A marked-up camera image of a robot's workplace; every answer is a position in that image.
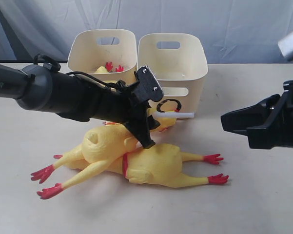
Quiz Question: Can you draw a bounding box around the yellow rubber chicken upper left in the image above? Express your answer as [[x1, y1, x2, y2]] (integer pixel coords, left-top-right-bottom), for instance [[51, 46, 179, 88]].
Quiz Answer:
[[31, 123, 138, 190]]

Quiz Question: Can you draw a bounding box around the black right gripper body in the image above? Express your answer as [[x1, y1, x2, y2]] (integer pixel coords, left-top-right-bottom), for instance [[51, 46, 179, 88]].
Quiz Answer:
[[247, 80, 293, 149]]

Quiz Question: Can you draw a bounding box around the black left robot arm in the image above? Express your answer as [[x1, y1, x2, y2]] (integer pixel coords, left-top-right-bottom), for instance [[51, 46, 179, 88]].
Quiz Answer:
[[0, 63, 164, 149]]

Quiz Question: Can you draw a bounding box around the yellow rubber chicken lower right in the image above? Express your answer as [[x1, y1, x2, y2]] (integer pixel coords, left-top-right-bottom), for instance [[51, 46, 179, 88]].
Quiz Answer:
[[37, 143, 230, 200]]

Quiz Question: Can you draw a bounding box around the cream bin marked O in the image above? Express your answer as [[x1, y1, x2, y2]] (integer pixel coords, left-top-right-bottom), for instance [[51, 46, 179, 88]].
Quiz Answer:
[[137, 33, 208, 118]]

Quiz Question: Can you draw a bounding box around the yellow chicken neck white tube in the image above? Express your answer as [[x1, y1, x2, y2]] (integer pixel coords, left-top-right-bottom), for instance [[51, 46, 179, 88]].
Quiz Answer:
[[102, 107, 195, 127]]

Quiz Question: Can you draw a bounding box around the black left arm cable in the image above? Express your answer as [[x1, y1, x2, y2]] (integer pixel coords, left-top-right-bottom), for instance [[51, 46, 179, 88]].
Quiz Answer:
[[31, 54, 117, 92]]

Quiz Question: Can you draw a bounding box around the grey cylinder in background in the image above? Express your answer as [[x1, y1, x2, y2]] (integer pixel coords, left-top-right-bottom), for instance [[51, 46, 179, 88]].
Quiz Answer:
[[278, 31, 293, 61]]

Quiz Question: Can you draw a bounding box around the cream bin marked X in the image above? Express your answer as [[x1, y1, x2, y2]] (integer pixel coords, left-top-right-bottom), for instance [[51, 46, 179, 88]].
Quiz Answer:
[[68, 29, 137, 85]]

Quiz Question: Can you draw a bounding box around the headless yellow rubber chicken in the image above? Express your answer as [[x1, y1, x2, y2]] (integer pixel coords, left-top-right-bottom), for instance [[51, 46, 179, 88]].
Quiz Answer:
[[94, 62, 124, 74]]

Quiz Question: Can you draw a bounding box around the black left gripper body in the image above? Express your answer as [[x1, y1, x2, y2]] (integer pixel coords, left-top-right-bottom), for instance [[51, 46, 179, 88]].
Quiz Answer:
[[87, 79, 161, 134]]

